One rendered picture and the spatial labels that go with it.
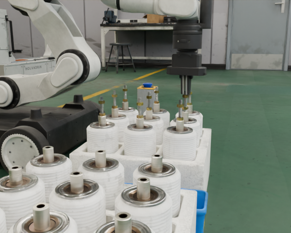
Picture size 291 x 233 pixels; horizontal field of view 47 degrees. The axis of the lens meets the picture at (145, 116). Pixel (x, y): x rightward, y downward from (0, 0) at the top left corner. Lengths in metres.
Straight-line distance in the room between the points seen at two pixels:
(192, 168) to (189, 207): 0.24
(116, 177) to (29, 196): 0.17
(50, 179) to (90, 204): 0.17
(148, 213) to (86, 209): 0.11
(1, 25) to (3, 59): 0.33
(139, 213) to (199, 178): 0.41
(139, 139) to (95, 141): 0.14
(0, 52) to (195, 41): 2.84
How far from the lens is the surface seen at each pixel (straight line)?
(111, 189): 0.68
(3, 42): 3.67
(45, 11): 1.39
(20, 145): 1.29
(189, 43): 1.00
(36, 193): 0.63
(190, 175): 0.92
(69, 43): 1.37
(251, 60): 6.03
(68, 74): 1.33
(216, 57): 6.05
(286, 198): 1.21
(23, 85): 1.50
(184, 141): 0.92
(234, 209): 1.09
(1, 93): 1.52
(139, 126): 0.97
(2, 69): 3.59
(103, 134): 0.98
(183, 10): 0.99
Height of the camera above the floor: 0.50
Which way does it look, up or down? 13 degrees down
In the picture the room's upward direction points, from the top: straight up
